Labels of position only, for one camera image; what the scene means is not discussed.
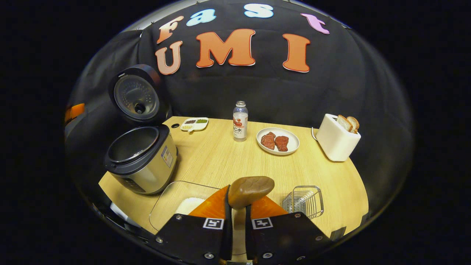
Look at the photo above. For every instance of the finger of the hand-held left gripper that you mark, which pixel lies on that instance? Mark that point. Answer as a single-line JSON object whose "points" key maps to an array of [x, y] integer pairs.
{"points": [[75, 111]]}

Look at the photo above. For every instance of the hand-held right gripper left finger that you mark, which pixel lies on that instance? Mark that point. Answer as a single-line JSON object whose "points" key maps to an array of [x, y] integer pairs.
{"points": [[191, 237]]}

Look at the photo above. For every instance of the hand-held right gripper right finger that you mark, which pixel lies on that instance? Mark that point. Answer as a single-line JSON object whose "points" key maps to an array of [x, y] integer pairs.
{"points": [[287, 237]]}

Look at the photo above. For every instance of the white rice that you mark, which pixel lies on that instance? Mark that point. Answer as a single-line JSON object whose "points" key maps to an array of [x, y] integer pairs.
{"points": [[189, 206]]}

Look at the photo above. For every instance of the wooden spoon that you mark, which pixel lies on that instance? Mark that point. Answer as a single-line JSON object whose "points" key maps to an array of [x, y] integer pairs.
{"points": [[250, 189]]}

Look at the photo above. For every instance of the black silver rice cooker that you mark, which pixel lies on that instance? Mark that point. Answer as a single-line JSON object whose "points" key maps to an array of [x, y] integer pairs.
{"points": [[143, 165]]}

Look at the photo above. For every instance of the clear rice container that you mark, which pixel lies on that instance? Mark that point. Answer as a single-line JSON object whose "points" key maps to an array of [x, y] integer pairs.
{"points": [[169, 198]]}

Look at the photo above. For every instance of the red steak piece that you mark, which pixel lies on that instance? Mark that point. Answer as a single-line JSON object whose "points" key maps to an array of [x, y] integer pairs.
{"points": [[282, 143], [268, 140]]}

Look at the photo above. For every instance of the white round plate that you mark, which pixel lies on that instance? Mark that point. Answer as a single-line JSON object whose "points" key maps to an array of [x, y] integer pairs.
{"points": [[292, 141]]}

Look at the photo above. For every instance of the white toaster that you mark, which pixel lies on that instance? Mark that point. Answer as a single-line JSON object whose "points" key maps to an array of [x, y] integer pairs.
{"points": [[335, 141]]}

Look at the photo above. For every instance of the white divided condiment dish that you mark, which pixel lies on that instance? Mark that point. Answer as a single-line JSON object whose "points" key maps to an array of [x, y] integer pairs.
{"points": [[194, 124]]}

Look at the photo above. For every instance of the clear drink bottle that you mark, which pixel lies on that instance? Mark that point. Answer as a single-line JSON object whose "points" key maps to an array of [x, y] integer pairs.
{"points": [[240, 125]]}

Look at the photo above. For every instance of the toast bread slice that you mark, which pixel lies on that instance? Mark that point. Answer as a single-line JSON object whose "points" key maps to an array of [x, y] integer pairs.
{"points": [[354, 123], [344, 123]]}

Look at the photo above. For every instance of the black backdrop cloth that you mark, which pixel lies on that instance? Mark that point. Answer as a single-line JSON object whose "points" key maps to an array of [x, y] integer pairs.
{"points": [[331, 92]]}

